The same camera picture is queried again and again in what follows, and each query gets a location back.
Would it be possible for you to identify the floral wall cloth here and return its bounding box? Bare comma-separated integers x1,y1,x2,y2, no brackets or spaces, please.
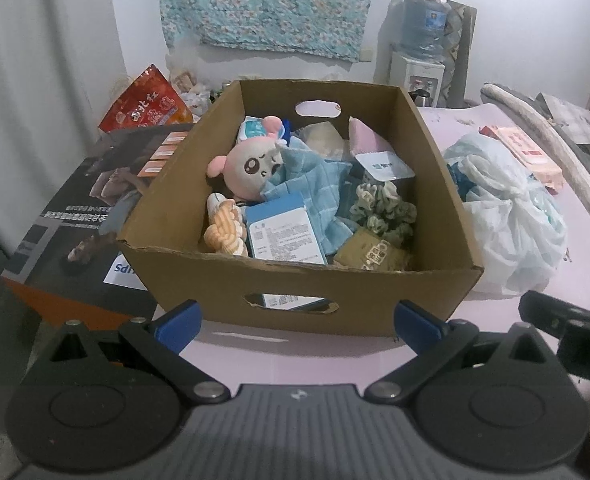
159,0,392,64

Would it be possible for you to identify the brown cardboard box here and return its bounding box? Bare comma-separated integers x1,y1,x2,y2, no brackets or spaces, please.
117,79,484,339

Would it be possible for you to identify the white water dispenser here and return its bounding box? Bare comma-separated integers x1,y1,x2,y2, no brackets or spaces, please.
389,52,446,109

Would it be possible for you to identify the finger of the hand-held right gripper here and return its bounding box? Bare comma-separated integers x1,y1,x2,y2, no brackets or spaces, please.
519,290,576,344

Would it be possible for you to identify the dark printed appliance box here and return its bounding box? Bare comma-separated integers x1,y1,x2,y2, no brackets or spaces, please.
2,122,198,332

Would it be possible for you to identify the patterned leaning panel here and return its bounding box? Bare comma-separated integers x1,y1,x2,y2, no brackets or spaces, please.
440,0,478,109

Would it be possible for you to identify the orange striped plush toy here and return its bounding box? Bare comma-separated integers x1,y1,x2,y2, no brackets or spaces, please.
203,193,250,257

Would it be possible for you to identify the pink flat packet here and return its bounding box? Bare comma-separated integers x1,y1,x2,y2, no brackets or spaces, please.
479,124,565,195

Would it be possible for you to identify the light blue checked cloth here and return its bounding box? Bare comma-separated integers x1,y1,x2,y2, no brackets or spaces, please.
262,137,356,257

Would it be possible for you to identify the heap of small packets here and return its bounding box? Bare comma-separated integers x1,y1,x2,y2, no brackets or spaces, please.
167,65,226,112

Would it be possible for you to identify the white plush toy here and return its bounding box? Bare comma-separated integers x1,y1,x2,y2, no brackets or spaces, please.
206,116,289,202

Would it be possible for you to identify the red snack bag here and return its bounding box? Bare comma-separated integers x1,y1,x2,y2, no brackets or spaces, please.
98,64,196,135

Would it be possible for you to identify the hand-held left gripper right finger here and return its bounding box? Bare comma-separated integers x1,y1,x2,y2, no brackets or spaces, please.
364,299,550,405

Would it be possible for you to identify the clear zip bag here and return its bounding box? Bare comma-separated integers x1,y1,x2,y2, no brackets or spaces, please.
295,121,351,159

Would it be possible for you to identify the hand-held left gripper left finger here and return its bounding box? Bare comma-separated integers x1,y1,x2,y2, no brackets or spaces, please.
47,299,232,405

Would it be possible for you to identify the white plastic bag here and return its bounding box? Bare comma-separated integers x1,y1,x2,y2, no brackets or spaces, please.
442,132,569,298

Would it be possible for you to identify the green scrunchie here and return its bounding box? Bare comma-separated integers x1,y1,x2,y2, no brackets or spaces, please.
351,181,418,247

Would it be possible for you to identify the striped white blanket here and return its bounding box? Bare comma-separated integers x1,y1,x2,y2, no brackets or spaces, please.
481,82,590,234

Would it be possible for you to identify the brown packet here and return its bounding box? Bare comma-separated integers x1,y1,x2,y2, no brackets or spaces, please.
334,229,412,272

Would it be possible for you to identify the light blue white box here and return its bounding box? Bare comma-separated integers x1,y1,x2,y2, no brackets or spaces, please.
245,190,329,266

